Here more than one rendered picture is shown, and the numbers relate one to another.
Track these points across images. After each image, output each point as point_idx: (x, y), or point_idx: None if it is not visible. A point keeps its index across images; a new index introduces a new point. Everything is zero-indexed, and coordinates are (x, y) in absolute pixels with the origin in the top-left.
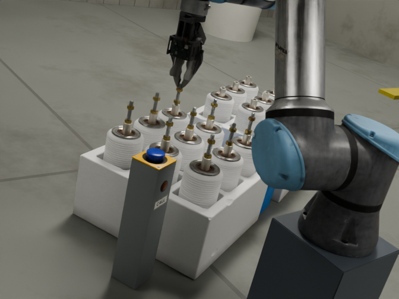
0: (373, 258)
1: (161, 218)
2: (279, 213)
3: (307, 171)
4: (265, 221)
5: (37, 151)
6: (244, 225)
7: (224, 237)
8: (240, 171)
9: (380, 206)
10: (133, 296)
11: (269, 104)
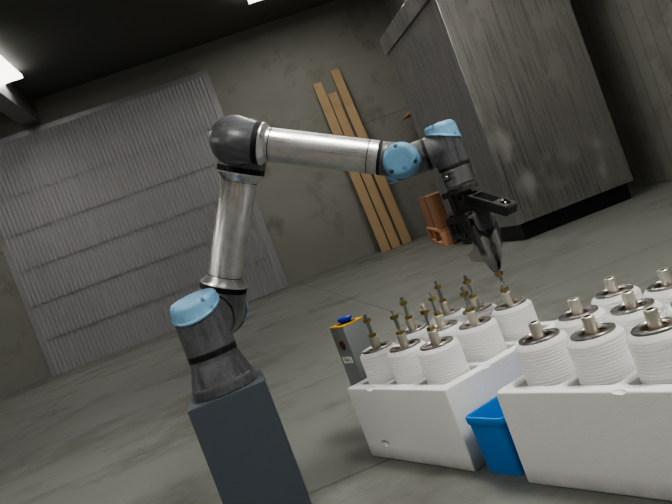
0: (191, 403)
1: (358, 377)
2: (496, 486)
3: None
4: (471, 477)
5: None
6: (434, 451)
7: (390, 433)
8: (393, 365)
9: (188, 361)
10: (363, 438)
11: (611, 314)
